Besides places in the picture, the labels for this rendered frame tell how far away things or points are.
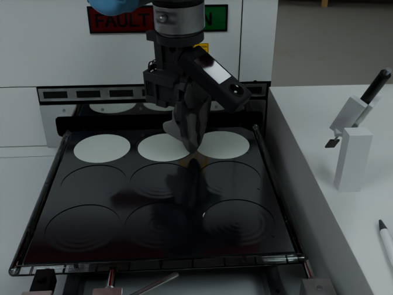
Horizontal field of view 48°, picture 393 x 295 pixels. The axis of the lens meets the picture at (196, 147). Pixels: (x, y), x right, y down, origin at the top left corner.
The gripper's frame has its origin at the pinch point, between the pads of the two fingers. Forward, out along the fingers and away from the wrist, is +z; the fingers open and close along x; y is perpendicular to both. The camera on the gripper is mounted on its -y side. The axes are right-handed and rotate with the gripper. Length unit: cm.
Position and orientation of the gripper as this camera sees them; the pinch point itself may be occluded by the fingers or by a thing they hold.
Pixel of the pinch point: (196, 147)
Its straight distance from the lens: 76.2
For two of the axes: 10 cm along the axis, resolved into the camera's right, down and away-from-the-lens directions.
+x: -5.4, 4.7, -7.0
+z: 0.4, 8.4, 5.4
